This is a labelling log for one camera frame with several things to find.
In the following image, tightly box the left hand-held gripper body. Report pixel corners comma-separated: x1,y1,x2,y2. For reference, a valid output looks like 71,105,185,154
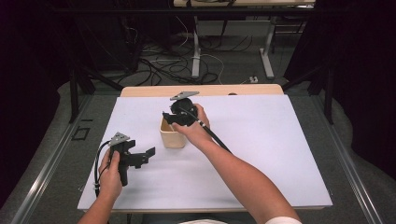
107,132,149,188

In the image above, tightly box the metal floor rail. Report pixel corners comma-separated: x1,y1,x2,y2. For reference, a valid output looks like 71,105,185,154
8,92,95,224
311,92,385,224

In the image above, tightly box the desk with white legs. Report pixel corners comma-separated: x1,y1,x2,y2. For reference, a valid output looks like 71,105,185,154
172,0,317,80

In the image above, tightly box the dark metal stand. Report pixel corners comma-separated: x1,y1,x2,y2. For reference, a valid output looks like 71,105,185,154
68,60,125,124
280,60,336,126

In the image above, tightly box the white table cover sheet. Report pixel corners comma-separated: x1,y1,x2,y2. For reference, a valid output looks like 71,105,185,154
77,94,333,211

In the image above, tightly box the white floor cable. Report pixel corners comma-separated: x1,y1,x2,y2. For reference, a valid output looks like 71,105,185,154
175,15,226,86

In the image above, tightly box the left hand-held gripper black cable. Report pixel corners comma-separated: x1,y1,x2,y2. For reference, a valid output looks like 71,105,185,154
93,139,112,198

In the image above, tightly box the person's right hand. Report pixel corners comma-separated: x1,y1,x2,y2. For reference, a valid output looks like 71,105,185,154
171,103,212,147

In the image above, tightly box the tangle of black floor cables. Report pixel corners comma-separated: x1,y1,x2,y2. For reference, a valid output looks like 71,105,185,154
122,32,254,87

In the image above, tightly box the beige wooden pen holder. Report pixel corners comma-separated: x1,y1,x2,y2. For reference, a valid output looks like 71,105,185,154
159,116,188,149

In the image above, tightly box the person's left hand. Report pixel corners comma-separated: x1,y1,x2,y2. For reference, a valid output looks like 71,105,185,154
97,148,123,201

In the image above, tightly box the person's white shirt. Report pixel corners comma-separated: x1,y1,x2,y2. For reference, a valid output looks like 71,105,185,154
177,216,304,224

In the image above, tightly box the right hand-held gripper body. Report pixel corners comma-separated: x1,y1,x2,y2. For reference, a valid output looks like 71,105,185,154
167,91,201,127

